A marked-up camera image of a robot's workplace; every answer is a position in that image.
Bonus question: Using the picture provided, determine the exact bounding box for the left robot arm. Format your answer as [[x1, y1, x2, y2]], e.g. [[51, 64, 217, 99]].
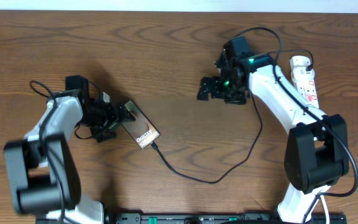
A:
[[4, 75, 135, 223]]

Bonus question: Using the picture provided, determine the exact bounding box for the black charging cable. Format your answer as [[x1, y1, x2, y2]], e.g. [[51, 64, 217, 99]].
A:
[[150, 49, 314, 185]]

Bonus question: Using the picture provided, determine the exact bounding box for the white power strip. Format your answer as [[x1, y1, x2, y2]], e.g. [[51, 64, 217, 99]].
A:
[[291, 67, 319, 109]]

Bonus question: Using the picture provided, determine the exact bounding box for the black right camera cable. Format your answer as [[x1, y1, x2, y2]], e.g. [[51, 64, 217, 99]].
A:
[[233, 27, 358, 224]]

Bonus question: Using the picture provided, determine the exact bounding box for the white power strip cord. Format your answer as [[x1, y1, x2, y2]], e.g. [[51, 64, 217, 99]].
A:
[[318, 194, 331, 224]]

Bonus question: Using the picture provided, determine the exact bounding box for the gold Galaxy smartphone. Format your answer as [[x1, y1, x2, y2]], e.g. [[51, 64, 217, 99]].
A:
[[122, 100, 160, 149]]

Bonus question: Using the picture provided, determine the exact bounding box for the black camera cable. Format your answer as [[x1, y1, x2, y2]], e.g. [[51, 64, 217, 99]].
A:
[[29, 80, 105, 224], [233, 27, 358, 224]]

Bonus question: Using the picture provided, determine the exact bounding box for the white plug adapter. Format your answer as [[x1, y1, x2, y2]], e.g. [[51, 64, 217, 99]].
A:
[[290, 55, 312, 69]]

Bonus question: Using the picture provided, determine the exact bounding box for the black left camera cable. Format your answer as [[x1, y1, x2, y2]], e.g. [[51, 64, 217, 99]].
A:
[[29, 80, 105, 224]]

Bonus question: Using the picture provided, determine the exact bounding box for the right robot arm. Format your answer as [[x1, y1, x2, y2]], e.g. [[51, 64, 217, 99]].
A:
[[197, 37, 349, 223]]

